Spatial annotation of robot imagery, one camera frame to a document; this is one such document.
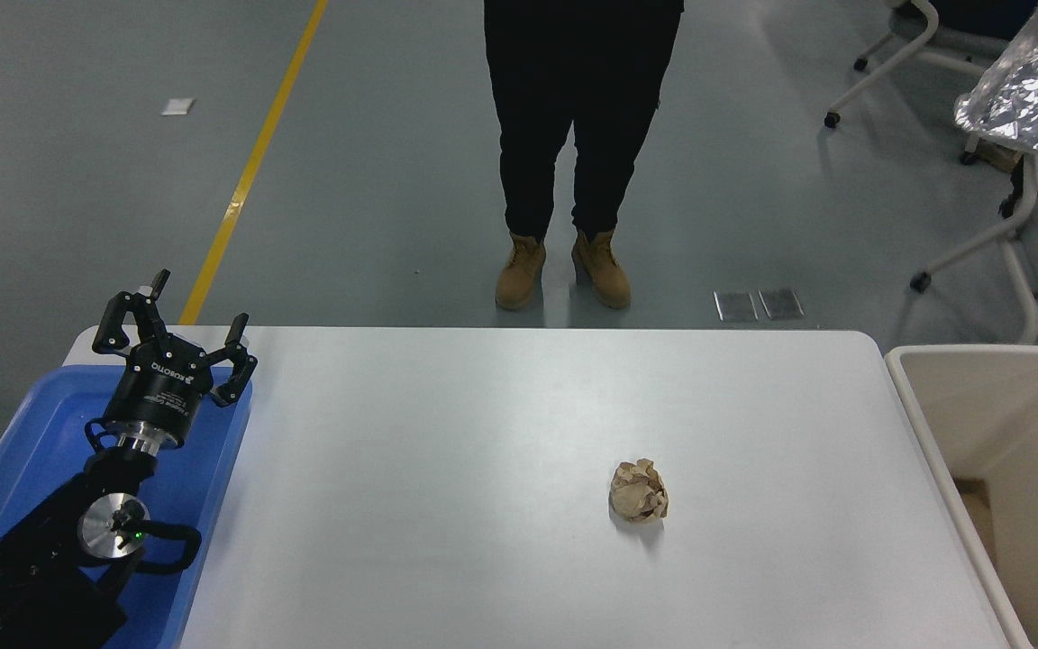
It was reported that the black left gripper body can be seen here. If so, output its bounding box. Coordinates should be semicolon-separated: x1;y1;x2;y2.
105;335;214;448

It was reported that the silver floor plate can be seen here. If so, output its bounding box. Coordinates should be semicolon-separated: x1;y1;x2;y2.
759;288;806;320
714;290;760;322

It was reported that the blue plastic tray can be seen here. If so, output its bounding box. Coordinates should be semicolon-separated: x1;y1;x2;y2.
0;365;254;649

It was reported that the crumpled tan paper ball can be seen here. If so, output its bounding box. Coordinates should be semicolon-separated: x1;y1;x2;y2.
610;458;669;524

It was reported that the standing person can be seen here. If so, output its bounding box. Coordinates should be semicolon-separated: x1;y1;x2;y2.
483;0;685;312

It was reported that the large pale bin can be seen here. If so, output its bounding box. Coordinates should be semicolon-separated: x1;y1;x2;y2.
885;344;1038;649

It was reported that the brown cardboard piece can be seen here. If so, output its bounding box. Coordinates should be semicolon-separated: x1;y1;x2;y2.
953;478;998;567

